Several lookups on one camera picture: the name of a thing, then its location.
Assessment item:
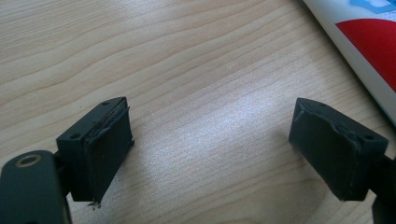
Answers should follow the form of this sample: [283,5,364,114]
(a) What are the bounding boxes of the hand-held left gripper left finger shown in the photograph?
[55,96,135,206]

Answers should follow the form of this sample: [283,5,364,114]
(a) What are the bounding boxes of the white and blue toothpaste tube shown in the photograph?
[301,0,396,127]

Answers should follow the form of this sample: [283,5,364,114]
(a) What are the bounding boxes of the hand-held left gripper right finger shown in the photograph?
[288,97,389,203]

